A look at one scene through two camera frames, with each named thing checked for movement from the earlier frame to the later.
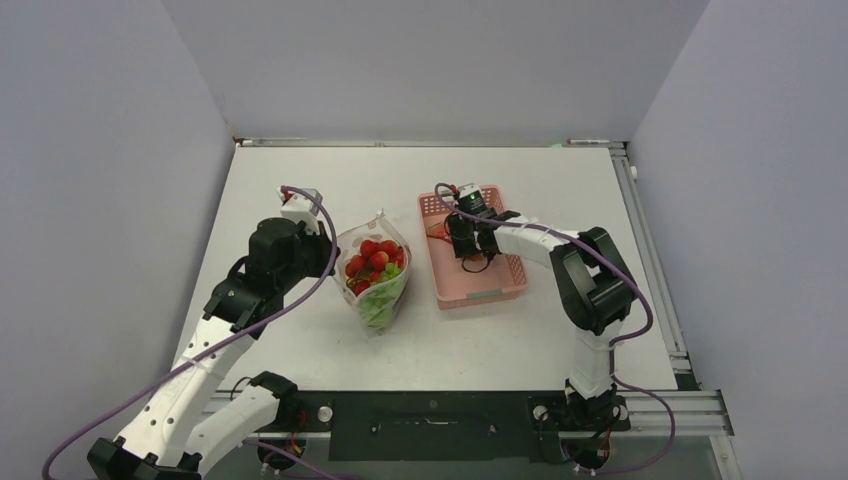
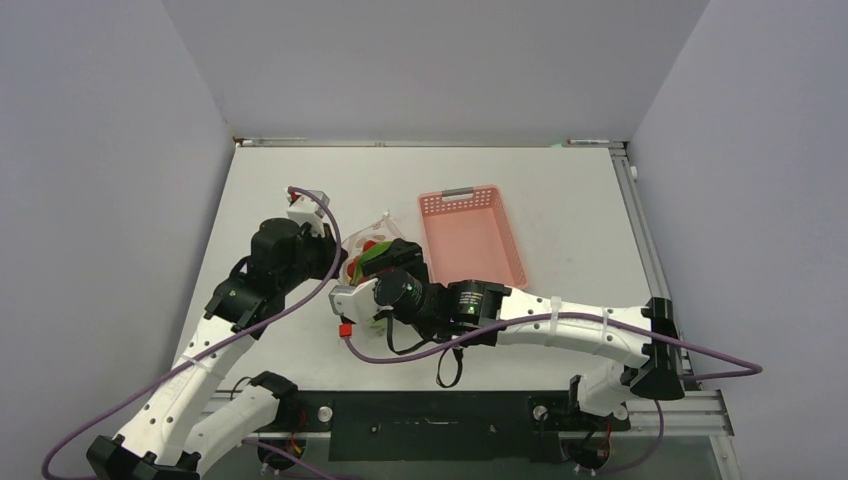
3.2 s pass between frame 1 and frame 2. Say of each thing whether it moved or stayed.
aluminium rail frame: stayed
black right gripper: moved
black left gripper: stayed
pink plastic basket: stayed
